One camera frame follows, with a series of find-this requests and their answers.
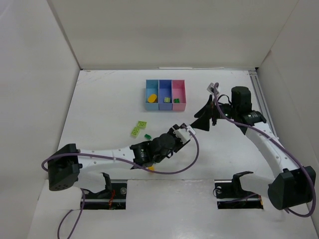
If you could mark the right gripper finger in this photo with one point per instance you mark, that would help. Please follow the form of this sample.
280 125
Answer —
205 108
202 123

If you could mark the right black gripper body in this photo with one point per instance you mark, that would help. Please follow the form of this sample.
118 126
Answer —
213 115

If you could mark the yellow rounded lego brick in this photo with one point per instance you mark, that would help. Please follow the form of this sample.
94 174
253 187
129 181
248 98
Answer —
153 98

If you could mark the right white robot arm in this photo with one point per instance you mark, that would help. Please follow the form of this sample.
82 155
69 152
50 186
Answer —
293 187

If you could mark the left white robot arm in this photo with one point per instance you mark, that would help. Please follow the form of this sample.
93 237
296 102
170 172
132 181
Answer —
70 166

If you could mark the small dark green lego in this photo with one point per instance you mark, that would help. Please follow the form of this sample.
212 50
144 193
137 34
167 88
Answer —
147 136

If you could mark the small yellow lego brick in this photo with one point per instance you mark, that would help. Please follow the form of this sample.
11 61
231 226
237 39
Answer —
151 168

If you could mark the pink container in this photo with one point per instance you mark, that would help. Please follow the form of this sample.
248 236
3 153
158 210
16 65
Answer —
178 91

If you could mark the light blue container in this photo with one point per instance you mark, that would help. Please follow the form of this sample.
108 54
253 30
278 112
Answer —
152 87

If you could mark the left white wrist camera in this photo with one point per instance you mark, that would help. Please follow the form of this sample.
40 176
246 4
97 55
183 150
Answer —
185 133

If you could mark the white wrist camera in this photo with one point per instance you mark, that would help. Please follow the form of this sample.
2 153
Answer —
185 133
213 89

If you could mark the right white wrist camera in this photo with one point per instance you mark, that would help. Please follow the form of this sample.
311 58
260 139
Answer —
213 89

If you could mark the aluminium rail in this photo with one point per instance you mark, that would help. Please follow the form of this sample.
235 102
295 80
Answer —
261 100

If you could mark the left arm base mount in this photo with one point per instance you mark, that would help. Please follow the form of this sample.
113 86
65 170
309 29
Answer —
102 192

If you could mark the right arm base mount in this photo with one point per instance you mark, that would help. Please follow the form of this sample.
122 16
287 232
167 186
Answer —
230 195

